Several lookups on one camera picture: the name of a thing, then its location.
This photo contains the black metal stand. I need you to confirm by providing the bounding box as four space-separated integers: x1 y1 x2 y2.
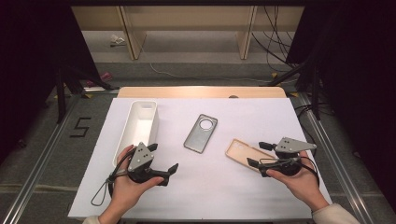
54 62 120 125
267 59 323 120

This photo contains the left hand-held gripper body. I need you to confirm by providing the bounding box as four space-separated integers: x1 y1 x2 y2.
126 142 172 187

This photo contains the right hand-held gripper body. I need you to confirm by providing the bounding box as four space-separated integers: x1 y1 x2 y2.
257 136 318 178

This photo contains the left hand-held gripper cable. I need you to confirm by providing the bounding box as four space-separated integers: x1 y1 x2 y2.
90 148 138 207

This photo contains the right hand-held gripper cable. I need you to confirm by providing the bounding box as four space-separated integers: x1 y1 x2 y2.
298 155 321 188

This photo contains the person's left hand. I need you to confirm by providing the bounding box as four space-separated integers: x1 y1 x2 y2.
108 144 165 216

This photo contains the dark curtain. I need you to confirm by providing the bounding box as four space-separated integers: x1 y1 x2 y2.
285 0 396 204
0 0 101 160

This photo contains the hand-held gripper cable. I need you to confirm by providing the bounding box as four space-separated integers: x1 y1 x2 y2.
90 148 138 207
298 155 321 188

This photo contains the white plastic storage box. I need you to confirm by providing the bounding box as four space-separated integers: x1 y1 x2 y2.
111 100 161 167

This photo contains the person's right hand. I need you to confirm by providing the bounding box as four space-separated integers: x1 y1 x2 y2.
265 150 330 213

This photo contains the light wooden shelf unit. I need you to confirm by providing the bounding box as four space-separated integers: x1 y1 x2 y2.
70 5 305 61

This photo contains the white crumpled object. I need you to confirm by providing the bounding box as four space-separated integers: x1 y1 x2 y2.
109 34 127 48

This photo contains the beige phone case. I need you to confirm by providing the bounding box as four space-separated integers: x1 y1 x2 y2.
224 138 277 172

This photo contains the white table mat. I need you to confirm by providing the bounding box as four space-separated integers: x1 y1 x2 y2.
67 97 332 220

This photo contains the bundle of black cables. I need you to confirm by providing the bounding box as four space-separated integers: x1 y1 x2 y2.
251 5 300 73

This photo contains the pink object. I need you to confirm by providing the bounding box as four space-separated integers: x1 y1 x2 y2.
85 72 113 88

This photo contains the black floor cable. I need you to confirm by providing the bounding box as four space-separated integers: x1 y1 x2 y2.
293 102 331 157

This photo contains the aluminium floor rail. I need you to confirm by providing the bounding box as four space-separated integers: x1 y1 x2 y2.
0 92 82 224
297 92 376 224

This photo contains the grey phone case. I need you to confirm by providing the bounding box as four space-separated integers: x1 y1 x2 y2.
183 113 219 154

